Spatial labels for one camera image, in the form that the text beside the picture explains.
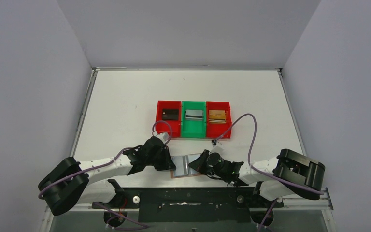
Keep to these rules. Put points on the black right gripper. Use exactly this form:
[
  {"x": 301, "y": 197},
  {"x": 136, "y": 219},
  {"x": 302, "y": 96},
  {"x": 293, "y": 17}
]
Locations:
[{"x": 200, "y": 161}]

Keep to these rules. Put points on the red bin with black card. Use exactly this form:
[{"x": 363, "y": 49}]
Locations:
[{"x": 175, "y": 125}]

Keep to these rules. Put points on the green plastic bin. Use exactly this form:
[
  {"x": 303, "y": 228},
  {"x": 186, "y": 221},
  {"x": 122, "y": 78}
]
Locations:
[{"x": 193, "y": 128}]

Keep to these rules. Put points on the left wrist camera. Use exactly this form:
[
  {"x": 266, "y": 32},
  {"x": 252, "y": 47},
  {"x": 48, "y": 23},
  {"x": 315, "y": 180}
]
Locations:
[{"x": 164, "y": 137}]

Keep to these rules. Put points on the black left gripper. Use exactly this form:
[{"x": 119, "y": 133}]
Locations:
[{"x": 165, "y": 157}]

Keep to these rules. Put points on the aluminium frame rail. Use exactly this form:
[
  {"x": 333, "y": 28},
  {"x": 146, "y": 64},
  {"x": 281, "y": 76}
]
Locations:
[{"x": 295, "y": 202}]

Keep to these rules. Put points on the silver card stack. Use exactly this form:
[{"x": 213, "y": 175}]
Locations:
[{"x": 196, "y": 115}]

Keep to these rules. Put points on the red bin with gold cards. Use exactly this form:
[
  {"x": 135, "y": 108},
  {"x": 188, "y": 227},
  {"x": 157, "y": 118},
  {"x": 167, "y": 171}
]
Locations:
[{"x": 214, "y": 130}]

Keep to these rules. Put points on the gold card stack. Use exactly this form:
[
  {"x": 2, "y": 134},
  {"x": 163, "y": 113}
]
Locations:
[{"x": 217, "y": 116}]

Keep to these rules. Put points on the tan leather card holder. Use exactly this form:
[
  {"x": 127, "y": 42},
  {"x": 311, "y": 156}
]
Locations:
[{"x": 191, "y": 172}]

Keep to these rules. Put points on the silver card with stripe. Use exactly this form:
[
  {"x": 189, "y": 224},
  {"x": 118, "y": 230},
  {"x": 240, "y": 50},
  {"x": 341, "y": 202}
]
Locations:
[{"x": 180, "y": 163}]

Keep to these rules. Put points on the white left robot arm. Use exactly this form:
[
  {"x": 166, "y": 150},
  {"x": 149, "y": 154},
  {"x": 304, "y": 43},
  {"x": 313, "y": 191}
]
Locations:
[{"x": 74, "y": 182}]

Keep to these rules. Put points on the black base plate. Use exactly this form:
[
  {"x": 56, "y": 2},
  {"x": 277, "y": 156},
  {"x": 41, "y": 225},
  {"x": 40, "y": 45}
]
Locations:
[{"x": 158, "y": 205}]

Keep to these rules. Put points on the black card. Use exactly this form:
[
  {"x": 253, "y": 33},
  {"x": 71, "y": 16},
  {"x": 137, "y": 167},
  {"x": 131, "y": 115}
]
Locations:
[{"x": 170, "y": 114}]

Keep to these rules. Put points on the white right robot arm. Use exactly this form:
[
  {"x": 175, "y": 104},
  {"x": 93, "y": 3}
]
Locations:
[{"x": 286, "y": 174}]

